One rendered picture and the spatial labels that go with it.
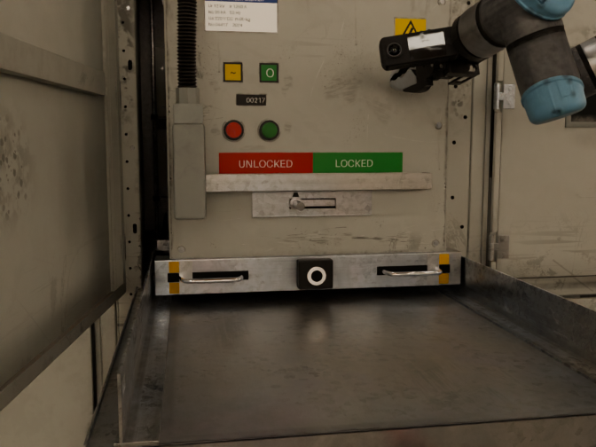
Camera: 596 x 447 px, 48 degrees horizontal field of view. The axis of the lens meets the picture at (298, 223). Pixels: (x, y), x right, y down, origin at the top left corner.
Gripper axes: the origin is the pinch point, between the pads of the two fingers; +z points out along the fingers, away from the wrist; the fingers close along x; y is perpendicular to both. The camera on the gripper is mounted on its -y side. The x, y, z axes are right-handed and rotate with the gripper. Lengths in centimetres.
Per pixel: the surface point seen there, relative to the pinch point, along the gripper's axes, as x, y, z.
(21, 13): 4, -58, -8
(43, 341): -37, -57, 5
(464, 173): -13.5, 23.8, 13.6
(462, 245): -27.6, 23.9, 17.4
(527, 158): -11.9, 35.3, 7.9
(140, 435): -46, -51, -28
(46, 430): -54, -56, 45
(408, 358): -44, -16, -19
